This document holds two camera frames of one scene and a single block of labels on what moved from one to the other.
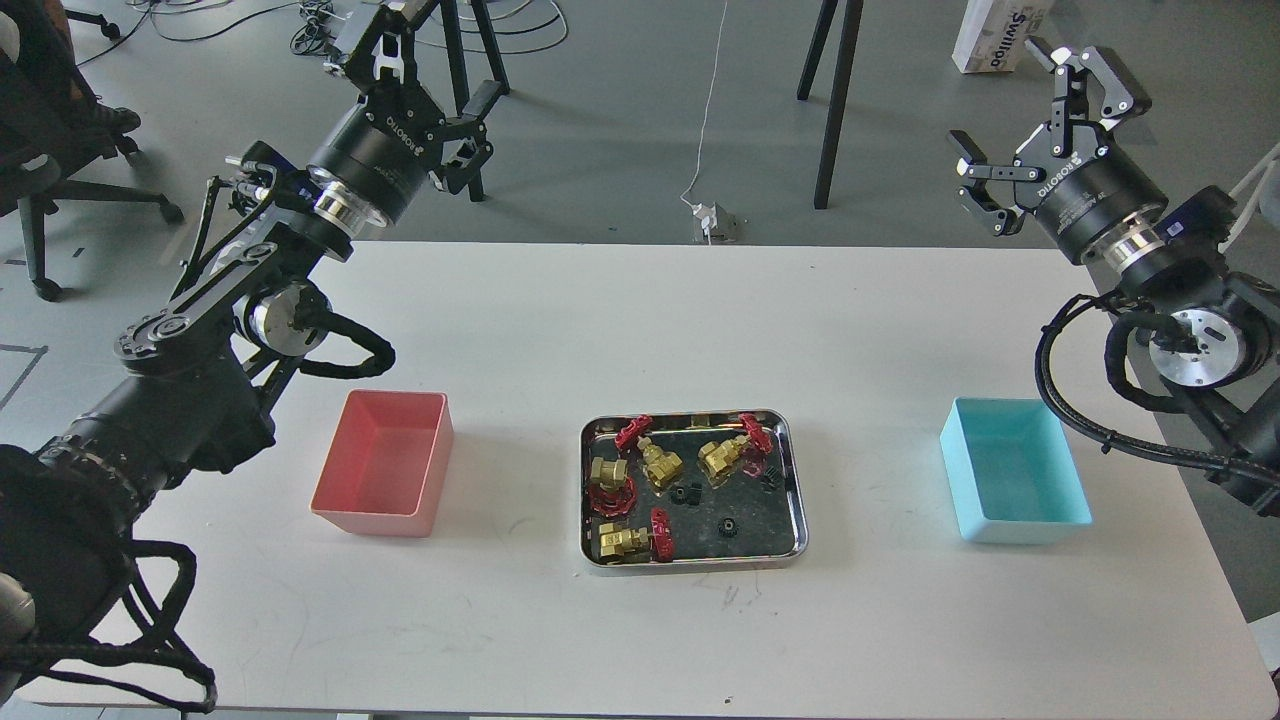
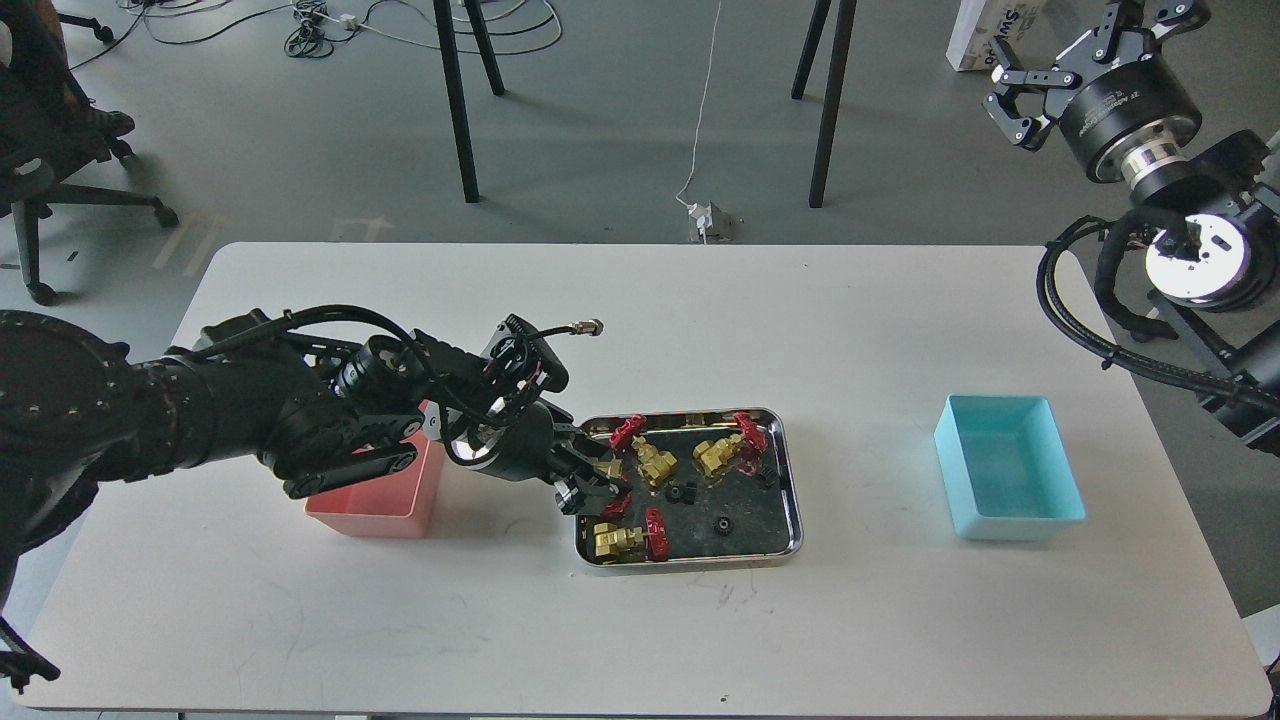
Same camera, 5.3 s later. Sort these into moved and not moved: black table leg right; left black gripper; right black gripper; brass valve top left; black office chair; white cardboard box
Moved: right black gripper; left black gripper
Not moved: black table leg right; black office chair; white cardboard box; brass valve top left
